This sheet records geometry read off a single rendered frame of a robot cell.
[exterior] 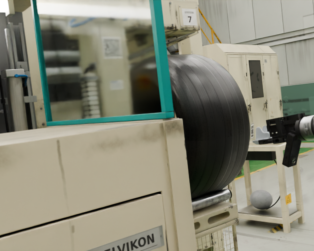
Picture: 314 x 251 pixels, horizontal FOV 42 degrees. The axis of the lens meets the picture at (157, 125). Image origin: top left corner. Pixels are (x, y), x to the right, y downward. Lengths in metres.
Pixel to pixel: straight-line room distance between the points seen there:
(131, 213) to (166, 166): 0.11
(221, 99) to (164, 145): 0.79
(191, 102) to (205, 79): 0.12
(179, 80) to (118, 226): 0.88
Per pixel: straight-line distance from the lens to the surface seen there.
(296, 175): 4.15
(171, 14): 2.00
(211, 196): 1.63
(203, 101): 1.42
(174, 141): 0.72
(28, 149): 0.59
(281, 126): 1.35
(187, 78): 1.46
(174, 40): 2.15
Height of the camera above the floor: 1.30
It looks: 3 degrees down
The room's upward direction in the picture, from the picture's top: 7 degrees counter-clockwise
